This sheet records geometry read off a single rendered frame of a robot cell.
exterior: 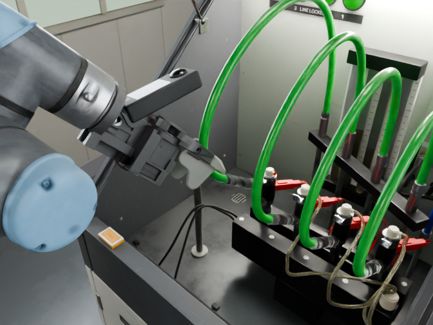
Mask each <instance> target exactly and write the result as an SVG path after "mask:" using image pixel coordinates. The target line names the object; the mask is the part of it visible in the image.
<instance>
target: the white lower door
mask: <svg viewBox="0 0 433 325"><path fill-rule="evenodd" d="M92 275H93V279H94V282H95V286H96V289H97V293H96V297H97V301H98V304H99V308H100V309H101V310H102V312H103V314H104V319H105V321H106V325H147V324H146V323H145V322H144V321H143V320H142V319H141V318H140V317H139V316H138V315H137V314H136V313H135V312H134V311H133V310H132V309H131V308H130V307H129V306H128V305H127V304H126V303H125V302H124V301H123V300H122V299H121V298H120V297H119V296H118V295H117V294H115V293H114V292H113V291H112V290H111V289H110V288H109V287H108V286H107V285H106V284H105V283H104V282H103V281H102V280H101V279H100V278H99V277H98V276H97V275H96V274H95V273H94V272H93V271H92Z"/></svg>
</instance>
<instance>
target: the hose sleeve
mask: <svg viewBox="0 0 433 325"><path fill-rule="evenodd" d="M224 175H226V176H227V181H226V182H225V183H222V182H221V183H222V184H225V185H229V186H237V187H241V188H249V187H250V186H251V180H250V179H248V178H245V177H239V176H235V175H230V174H226V173H225V174H224Z"/></svg>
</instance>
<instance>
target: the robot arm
mask: <svg viewBox="0 0 433 325"><path fill-rule="evenodd" d="M201 87H202V80H201V78H200V74H199V72H198V71H196V70H190V69H186V68H179V69H176V70H174V71H172V72H171V73H170V74H167V75H165V76H164V77H161V78H160V79H157V80H156V81H153V82H152V83H149V84H147V85H146V86H143V87H142V88H139V89H138V90H135V91H134V92H132V93H130V94H128V95H127V90H126V88H125V87H123V86H122V85H121V84H119V83H118V82H116V81H115V80H114V78H113V77H112V76H110V75H109V74H107V73H106V72H104V71H103V70H101V69H100V68H99V67H97V66H96V65H94V64H93V63H91V62H90V61H89V60H87V59H86V58H84V57H83V56H81V55H80V54H78V53H77V52H76V51H74V50H72V49H71V48H70V47H69V46H67V45H66V44H64V43H63V42H61V41H60V40H58V39H57V38H56V37H54V36H53V35H52V34H50V33H48V32H47V31H46V30H44V29H43V28H41V27H40V26H39V25H37V23H36V22H35V21H34V20H30V19H28V18H27V17H25V16H24V15H22V14H20V13H19V12H17V11H16V10H14V9H13V8H11V7H9V6H8V5H6V4H4V3H3V2H2V1H0V237H4V236H8V238H9V239H10V240H11V241H12V242H14V243H16V244H20V245H21V246H22V247H24V248H26V249H27V250H32V251H38V252H49V251H54V250H58V249H60V248H62V247H65V246H66V245H68V244H69V243H71V242H73V241H74V240H75V239H76V238H78V237H79V236H80V235H81V234H82V233H83V231H84V230H85V229H86V228H87V227H88V225H89V224H90V222H91V220H92V219H93V216H94V214H95V209H96V207H97V189H96V187H95V184H94V182H93V180H92V179H91V178H90V176H89V175H88V174H87V173H85V172H84V171H83V170H81V169H80V168H79V167H78V166H77V165H76V164H75V163H74V161H73V160H72V159H71V158H70V157H68V156H67V155H65V154H61V153H59V152H57V151H55V150H54V149H53V148H51V147H50V146H48V145H47V144H45V143H44V142H42V141H41V140H40V139H38V138H37V137H36V136H34V135H33V134H31V133H30V132H28V131H27V130H25V128H26V127H27V126H28V123H29V122H30V121H31V119H32V117H33V116H34V114H35V113H34V112H35V111H36V109H37V107H38V106H39V107H41V108H42V109H44V110H46V111H48V112H50V113H52V114H54V115H56V116H57V117H59V118H61V119H62V120H64V121H66V122H68V123H70V124H72V125H74V126H75V127H77V128H79V129H80V130H82V131H81V133H80V134H79V136H78V138H77V139H78V140H80V142H82V143H83V145H85V146H87V147H89V148H91V149H92V150H97V151H98V152H101V153H102V154H104V155H106V156H108V157H109V158H111V159H113V160H115V163H116V164H117V165H118V166H119V167H120V168H122V169H123V170H126V171H131V172H132V173H134V174H135V175H137V176H140V177H142V178H144V179H145V180H147V181H148V182H150V183H153V184H156V185H157V186H159V187H161V185H162V183H163V182H164V180H165V178H166V177H167V176H168V175H170V174H171V176H172V177H174V178H175V179H180V178H181V177H183V176H184V175H185V174H186V173H187V178H186V186H187V187H188V188H190V189H192V190H194V189H197V188H198V187H199V186H200V185H201V184H202V183H203V182H204V181H205V180H206V179H207V178H208V177H209V176H210V175H211V174H212V173H213V172H214V171H215V170H217V171H219V172H220V173H222V174H225V172H226V169H225V168H224V165H223V163H222V161H221V160H220V159H219V158H218V157H217V156H216V155H215V154H213V153H212V152H210V151H209V150H208V149H207V148H205V147H204V146H202V145H201V144H200V143H198V142H196V141H195V140H194V139H192V138H190V137H189V136H187V135H186V134H187V133H186V132H185V131H184V130H183V129H181V128H180V127H178V126H177V125H175V124H174V123H172V122H171V121H169V120H167V119H166V118H164V117H163V116H160V114H159V112H158V110H160V109H161V108H163V107H165V106H167V105H169V104H171V103H173V102H175V101H177V100H178V99H180V98H182V97H184V96H186V95H187V94H190V93H191V92H194V91H195V90H197V89H199V88H201ZM119 163H120V164H121V165H120V164H119Z"/></svg>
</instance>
